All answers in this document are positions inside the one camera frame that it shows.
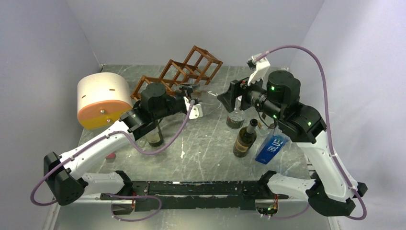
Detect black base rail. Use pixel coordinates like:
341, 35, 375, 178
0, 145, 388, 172
119, 181, 276, 212

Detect green wine bottle tan label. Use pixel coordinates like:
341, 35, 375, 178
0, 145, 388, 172
233, 118, 258, 158

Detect clear glass bottle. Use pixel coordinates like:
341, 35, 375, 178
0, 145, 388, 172
192, 84, 226, 104

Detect cream orange cylindrical box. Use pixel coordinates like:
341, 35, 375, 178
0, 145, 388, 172
77, 72, 133, 130

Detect clear round bottle red label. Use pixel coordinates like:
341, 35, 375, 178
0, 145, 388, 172
226, 96, 246, 129

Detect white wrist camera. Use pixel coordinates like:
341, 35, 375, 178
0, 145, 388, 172
247, 53, 271, 86
183, 97, 203, 120

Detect dark wine bottle left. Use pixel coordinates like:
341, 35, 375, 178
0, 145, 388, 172
145, 121, 164, 147

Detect blue square bottle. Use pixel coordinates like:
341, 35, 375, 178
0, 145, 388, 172
255, 127, 290, 164

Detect small pink object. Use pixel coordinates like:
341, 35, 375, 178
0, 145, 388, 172
105, 152, 116, 160

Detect brown wooden wine rack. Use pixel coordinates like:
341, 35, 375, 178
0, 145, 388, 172
130, 46, 223, 100

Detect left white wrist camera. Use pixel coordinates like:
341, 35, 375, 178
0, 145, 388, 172
183, 97, 203, 120

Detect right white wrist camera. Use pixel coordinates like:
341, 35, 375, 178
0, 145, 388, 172
247, 53, 271, 86

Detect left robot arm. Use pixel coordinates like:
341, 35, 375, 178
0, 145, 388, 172
43, 83, 203, 206

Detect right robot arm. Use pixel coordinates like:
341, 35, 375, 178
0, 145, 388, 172
217, 70, 368, 217

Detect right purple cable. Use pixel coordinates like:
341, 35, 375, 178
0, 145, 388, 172
253, 45, 368, 220

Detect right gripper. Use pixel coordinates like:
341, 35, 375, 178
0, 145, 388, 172
217, 69, 283, 121

